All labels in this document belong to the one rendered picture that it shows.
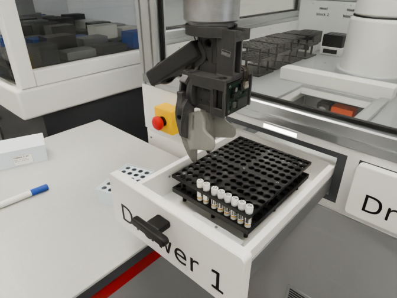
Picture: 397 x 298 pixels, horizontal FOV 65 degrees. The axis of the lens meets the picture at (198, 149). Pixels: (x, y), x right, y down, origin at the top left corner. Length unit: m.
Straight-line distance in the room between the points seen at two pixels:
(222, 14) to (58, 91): 0.89
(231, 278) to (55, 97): 0.95
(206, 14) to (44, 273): 0.52
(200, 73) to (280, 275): 0.64
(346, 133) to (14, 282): 0.65
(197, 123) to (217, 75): 0.08
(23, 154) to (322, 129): 0.78
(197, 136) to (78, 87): 0.84
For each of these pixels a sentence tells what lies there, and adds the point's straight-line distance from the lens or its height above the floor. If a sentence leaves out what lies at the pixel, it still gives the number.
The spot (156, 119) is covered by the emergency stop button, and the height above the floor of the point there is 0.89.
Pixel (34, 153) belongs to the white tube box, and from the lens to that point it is 1.00.
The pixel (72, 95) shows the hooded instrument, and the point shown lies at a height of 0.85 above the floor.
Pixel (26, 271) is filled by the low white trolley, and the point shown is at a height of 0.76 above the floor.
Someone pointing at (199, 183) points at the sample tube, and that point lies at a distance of 0.56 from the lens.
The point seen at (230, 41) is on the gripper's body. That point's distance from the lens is 0.42.
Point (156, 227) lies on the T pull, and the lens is 0.47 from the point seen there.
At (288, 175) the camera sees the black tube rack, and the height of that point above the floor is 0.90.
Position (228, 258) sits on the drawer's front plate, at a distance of 0.43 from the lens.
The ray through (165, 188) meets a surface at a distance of 0.64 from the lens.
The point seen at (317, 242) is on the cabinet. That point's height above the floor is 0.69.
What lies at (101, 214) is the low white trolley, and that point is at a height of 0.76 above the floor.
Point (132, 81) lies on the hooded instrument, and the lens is 1.39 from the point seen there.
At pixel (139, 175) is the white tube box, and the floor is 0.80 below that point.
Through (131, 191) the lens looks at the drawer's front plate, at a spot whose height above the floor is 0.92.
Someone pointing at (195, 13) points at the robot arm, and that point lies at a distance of 0.42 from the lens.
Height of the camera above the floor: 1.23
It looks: 29 degrees down
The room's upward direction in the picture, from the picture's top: straight up
